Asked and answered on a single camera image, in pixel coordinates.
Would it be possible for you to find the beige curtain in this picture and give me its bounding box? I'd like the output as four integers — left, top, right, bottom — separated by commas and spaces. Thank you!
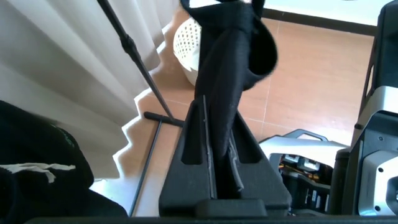
0, 0, 181, 179

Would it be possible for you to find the heap of clothes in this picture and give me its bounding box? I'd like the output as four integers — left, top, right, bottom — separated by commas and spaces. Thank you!
179, 0, 279, 200

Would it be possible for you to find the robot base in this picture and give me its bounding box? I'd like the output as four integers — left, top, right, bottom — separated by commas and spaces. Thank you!
258, 0, 398, 218

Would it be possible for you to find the black clothes rack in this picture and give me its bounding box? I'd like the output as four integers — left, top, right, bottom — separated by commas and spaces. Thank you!
96, 0, 185, 218

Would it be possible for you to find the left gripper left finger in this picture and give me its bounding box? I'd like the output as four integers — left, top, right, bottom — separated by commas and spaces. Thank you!
158, 95, 218, 218

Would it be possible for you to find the white laundry basket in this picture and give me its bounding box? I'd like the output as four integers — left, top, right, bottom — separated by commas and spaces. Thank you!
172, 17, 203, 86

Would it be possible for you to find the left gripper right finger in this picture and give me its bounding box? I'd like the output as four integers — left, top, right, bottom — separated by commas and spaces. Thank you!
227, 111, 292, 218

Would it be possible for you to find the black garment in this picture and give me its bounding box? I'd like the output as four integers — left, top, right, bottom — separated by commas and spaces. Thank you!
0, 100, 129, 223

